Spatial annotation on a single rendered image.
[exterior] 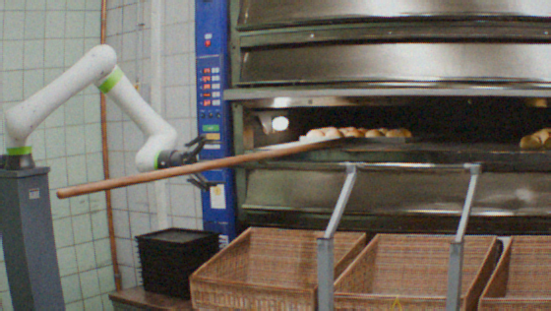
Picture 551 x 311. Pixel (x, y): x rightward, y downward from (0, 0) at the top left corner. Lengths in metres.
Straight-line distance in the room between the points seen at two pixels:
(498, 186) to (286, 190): 0.97
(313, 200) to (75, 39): 1.49
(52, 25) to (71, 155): 0.69
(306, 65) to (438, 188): 0.76
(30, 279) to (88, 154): 1.22
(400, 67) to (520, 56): 0.55
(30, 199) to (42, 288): 0.36
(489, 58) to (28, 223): 1.91
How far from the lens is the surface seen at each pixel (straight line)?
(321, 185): 3.10
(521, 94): 2.59
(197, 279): 2.89
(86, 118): 3.75
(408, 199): 2.92
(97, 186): 2.11
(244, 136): 3.27
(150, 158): 2.75
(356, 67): 2.98
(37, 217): 2.76
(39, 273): 2.78
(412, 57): 2.89
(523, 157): 2.75
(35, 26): 3.52
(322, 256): 2.44
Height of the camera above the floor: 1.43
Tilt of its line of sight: 5 degrees down
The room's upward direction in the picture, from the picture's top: 3 degrees counter-clockwise
